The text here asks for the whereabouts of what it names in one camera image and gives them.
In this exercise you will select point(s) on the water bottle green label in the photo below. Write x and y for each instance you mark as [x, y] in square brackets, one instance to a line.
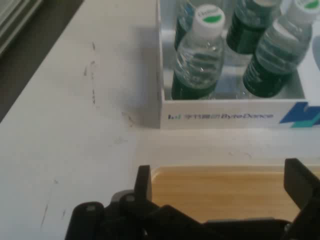
[182, 22]
[275, 55]
[245, 27]
[197, 57]

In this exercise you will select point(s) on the aluminium rail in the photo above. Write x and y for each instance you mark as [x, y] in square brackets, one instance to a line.
[12, 20]

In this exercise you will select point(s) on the wooden tray cream rim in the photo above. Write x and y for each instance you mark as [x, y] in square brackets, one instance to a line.
[212, 195]

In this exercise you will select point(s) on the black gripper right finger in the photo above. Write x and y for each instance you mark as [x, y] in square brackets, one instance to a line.
[303, 185]

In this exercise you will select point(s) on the white and blue cardboard box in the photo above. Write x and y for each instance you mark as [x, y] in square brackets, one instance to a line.
[212, 107]

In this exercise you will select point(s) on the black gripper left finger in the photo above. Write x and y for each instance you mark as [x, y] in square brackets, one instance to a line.
[142, 182]

